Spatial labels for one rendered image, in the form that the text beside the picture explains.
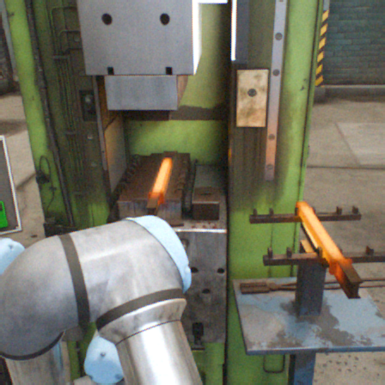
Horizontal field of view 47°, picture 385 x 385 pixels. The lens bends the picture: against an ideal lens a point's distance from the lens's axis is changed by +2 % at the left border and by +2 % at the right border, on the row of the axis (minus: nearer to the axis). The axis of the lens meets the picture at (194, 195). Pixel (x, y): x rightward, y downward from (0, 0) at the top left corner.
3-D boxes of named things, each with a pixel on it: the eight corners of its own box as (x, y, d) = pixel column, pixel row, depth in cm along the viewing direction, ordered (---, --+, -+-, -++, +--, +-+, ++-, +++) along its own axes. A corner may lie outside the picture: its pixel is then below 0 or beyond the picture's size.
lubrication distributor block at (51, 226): (64, 249, 158) (58, 216, 152) (46, 249, 158) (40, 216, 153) (66, 244, 161) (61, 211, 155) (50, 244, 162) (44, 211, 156)
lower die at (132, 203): (181, 220, 138) (180, 196, 134) (119, 219, 139) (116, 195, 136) (190, 170, 176) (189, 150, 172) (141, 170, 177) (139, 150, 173)
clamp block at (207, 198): (219, 221, 137) (219, 202, 135) (192, 220, 138) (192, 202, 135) (219, 204, 148) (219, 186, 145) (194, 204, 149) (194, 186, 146)
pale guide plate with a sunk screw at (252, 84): (265, 126, 136) (268, 70, 128) (235, 127, 136) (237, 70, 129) (264, 125, 138) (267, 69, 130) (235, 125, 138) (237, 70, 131)
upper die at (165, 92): (177, 110, 123) (176, 75, 119) (107, 110, 124) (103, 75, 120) (188, 81, 161) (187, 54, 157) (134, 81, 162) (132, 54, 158)
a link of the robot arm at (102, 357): (83, 390, 78) (78, 353, 75) (100, 343, 88) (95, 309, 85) (128, 391, 78) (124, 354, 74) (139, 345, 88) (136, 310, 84)
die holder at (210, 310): (225, 343, 151) (227, 230, 132) (116, 340, 153) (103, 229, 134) (224, 253, 201) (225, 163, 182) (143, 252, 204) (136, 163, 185)
